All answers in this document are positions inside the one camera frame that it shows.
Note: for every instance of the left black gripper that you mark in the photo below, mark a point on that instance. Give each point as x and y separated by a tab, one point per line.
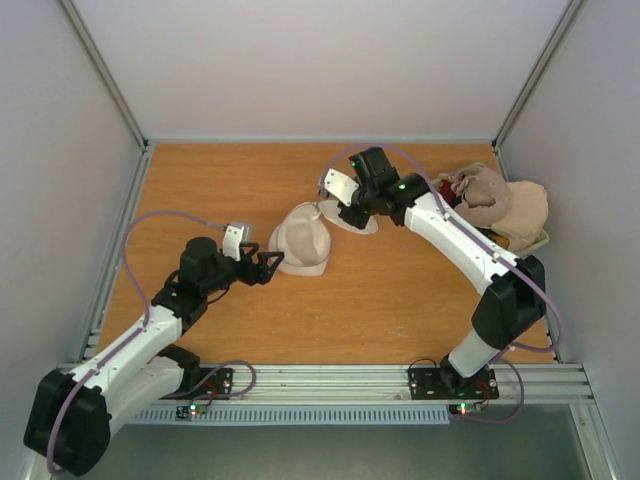
264	274

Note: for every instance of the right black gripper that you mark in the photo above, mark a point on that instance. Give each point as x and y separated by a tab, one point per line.
358	210

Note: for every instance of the pale pink lace bra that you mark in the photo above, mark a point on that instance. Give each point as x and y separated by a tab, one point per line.
485	197

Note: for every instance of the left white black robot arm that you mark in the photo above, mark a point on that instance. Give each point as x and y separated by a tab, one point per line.
75	414

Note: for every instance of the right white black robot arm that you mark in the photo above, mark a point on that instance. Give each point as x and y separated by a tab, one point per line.
511	289

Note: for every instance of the beige bra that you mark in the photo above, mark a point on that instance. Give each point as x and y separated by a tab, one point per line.
524	222

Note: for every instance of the red garment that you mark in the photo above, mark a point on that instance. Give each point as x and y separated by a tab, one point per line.
446	191

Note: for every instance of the yellow garment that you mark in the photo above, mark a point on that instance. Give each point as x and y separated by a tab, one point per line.
500	240

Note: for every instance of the left circuit board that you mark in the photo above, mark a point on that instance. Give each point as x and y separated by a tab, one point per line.
191	411

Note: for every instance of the circuit board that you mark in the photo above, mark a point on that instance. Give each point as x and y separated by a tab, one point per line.
191	411
467	408

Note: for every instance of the green perforated plastic basket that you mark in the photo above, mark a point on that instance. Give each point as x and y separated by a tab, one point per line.
514	213

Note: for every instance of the right circuit board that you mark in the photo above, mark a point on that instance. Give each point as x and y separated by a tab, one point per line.
467	408

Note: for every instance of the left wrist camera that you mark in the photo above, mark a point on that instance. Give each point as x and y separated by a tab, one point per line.
235	234

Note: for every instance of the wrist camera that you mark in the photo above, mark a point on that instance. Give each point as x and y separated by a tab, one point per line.
235	234
338	185

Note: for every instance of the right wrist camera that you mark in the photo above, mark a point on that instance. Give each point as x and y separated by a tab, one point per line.
338	185

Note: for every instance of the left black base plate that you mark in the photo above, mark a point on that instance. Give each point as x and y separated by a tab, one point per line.
204	383

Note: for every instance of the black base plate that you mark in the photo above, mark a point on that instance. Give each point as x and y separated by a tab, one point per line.
425	383
204	383

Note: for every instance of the left aluminium side rail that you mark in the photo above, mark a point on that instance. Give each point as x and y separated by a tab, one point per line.
110	271

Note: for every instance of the grey slotted cable duct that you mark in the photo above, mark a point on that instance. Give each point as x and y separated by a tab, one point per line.
302	415

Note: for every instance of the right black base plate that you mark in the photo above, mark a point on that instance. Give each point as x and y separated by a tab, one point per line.
425	383

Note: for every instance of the aluminium front rail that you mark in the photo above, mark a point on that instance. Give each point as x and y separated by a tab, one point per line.
334	384

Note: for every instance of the left aluminium frame post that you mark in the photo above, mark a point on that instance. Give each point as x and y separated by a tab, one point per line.
81	30

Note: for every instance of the aluminium frame post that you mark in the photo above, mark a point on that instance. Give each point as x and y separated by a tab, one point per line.
559	32
81	30

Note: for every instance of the right aluminium frame post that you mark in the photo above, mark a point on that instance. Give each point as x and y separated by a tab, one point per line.
559	32

